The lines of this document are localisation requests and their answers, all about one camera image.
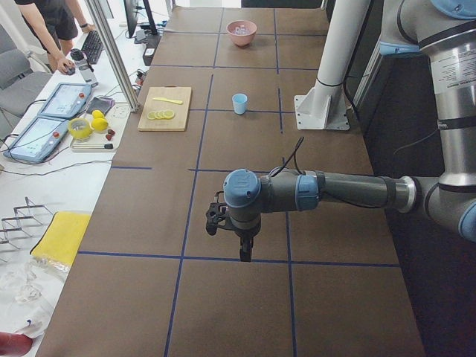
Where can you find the yellow tape roll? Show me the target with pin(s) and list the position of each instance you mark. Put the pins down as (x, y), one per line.
(79, 128)

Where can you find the pink bowl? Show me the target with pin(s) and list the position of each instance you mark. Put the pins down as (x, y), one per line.
(241, 41)

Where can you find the white tray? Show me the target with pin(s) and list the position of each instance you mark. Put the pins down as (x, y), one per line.
(106, 140)

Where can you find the clear water bottle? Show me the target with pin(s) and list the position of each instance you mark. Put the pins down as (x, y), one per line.
(84, 66)

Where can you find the light blue cup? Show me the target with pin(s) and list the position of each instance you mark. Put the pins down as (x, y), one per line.
(240, 102)

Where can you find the whole lemon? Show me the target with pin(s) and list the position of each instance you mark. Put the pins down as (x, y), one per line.
(99, 124)
(97, 114)

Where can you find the black keyboard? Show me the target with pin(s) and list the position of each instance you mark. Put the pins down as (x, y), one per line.
(92, 47)

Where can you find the yellow plastic knife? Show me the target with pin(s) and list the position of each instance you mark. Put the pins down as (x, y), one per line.
(168, 100)

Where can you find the black power strip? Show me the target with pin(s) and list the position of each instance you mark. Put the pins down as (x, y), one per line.
(151, 43)

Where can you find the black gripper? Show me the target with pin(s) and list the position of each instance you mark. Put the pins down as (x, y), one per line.
(244, 233)

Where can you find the person in black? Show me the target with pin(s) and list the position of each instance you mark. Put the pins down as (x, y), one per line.
(53, 24)

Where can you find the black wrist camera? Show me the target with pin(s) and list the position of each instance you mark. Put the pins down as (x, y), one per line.
(215, 214)

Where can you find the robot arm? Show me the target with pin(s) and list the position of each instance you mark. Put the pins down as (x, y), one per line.
(445, 32)

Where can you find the wooden cutting board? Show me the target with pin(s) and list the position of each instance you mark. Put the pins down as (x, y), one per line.
(176, 124)

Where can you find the teach pendant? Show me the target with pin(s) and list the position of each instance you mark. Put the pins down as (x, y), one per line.
(38, 140)
(66, 100)

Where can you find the black monitor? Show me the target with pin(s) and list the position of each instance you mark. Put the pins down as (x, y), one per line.
(131, 8)

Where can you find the white camera pole mount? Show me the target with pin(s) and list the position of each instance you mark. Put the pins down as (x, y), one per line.
(323, 107)

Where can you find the pile of clear ice cubes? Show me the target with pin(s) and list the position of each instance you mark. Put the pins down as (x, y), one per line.
(241, 30)

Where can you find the wire rack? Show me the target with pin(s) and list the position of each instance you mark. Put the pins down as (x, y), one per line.
(22, 228)

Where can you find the upper teach pendant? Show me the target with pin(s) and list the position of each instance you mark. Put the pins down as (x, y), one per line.
(66, 100)

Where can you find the aluminium frame post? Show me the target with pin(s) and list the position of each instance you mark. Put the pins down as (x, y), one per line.
(113, 53)

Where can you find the yellow cloth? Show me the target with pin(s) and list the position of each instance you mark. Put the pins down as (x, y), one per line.
(61, 240)

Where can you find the lower teach pendant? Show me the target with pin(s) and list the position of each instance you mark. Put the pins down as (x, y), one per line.
(38, 140)

